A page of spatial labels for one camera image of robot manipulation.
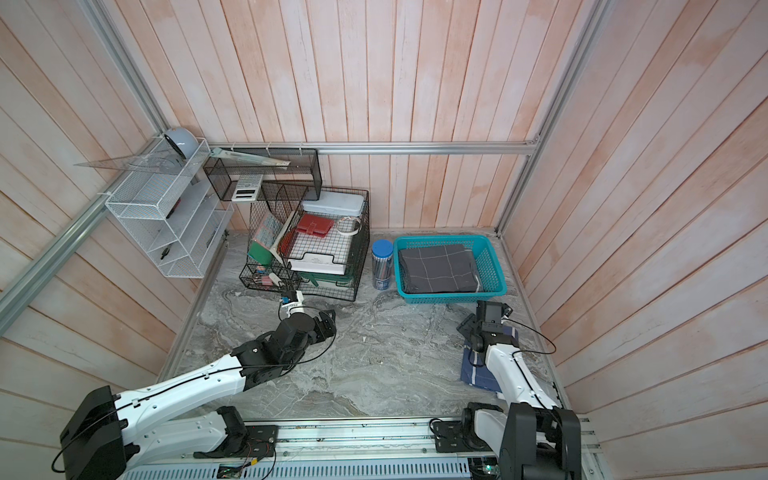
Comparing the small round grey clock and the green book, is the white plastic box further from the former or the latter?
the small round grey clock

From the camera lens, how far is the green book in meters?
1.03

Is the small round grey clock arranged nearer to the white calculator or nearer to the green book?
the white calculator

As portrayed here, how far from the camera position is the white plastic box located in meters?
0.98

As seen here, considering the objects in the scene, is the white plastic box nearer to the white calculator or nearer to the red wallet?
the red wallet

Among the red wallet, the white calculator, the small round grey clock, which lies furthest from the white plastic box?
the small round grey clock

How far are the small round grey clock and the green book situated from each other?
33cm

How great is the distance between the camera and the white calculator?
3.12 ft

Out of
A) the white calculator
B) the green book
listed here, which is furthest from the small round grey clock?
the green book

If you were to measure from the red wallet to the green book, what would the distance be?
19 cm
